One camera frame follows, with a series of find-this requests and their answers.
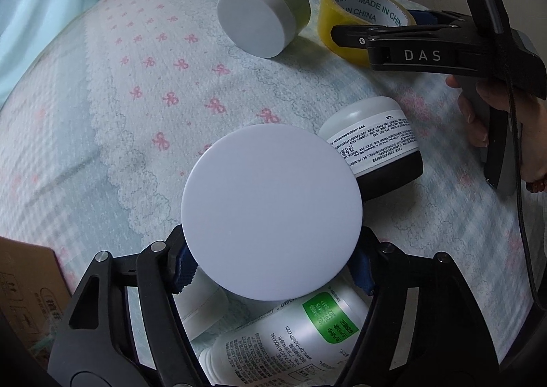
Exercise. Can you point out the grey jar with black lid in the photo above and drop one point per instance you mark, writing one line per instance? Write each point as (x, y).
(376, 135)

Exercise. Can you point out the white bottle with green label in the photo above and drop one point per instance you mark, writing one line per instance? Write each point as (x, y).
(265, 340)

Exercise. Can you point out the white round jar lid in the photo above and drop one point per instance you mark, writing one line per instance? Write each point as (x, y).
(273, 207)

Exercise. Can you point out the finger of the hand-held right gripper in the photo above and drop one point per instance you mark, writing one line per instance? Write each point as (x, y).
(350, 34)
(421, 17)

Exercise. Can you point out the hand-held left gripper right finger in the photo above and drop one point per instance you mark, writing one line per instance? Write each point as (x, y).
(363, 271)

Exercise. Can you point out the person's right hand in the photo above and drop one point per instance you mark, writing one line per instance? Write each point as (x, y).
(534, 135)

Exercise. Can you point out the green jar with white lid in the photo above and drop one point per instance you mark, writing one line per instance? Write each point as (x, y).
(256, 20)

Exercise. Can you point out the yellow tape roll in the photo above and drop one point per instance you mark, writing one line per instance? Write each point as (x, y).
(329, 11)

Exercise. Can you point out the cardboard box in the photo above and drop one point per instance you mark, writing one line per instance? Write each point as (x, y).
(25, 297)

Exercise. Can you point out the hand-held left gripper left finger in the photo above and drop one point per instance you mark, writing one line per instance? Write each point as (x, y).
(184, 274)

